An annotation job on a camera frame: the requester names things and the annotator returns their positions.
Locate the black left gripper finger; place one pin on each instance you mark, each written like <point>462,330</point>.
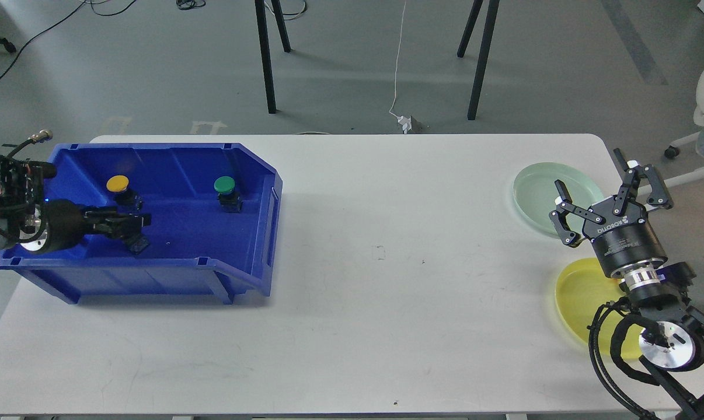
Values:
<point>125,233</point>
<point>113,219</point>

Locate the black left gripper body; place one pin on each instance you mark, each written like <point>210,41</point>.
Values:
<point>65,227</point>

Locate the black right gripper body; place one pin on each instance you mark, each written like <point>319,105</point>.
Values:
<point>623,240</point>

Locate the dark green push button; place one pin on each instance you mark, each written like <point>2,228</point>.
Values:
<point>136,243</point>

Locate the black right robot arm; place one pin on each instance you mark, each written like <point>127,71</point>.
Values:
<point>660,332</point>

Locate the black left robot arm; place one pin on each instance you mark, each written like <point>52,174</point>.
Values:
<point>41,225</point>

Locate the yellow push button in bin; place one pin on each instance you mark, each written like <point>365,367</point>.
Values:
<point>123,193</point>

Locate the yellow plate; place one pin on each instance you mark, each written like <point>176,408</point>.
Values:
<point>580,290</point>

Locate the light green plate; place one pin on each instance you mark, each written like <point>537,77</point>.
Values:
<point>534,192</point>

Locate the blue plastic bin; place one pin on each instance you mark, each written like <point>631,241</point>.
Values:
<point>195,247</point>

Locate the black tripod legs right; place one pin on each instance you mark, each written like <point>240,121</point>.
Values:
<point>492,10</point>

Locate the black tripod legs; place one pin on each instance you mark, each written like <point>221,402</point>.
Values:
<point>492,10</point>
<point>263,35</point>

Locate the black tripod legs left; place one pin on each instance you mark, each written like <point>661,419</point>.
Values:
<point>263,35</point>

